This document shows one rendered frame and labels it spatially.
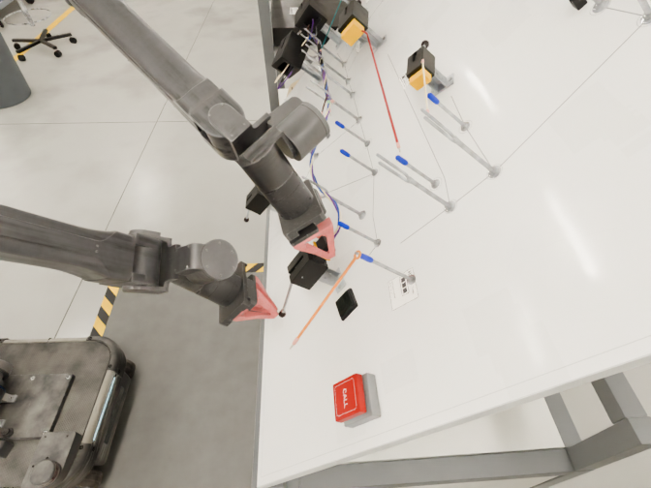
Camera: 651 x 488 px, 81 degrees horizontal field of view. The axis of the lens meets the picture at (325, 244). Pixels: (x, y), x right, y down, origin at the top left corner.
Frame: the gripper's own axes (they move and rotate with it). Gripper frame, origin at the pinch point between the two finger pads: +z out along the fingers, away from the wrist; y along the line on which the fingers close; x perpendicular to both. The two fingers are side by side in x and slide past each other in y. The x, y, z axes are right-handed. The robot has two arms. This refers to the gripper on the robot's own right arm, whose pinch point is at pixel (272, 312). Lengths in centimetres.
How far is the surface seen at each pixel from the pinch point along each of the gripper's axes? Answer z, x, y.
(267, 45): -12, -26, 94
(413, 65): -7.8, -45.2, 13.4
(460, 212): 1.3, -35.4, -9.6
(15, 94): -96, 155, 314
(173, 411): 39, 99, 45
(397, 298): 3.6, -21.1, -12.6
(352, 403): 2.1, -9.7, -22.8
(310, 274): -2.0, -11.5, -1.9
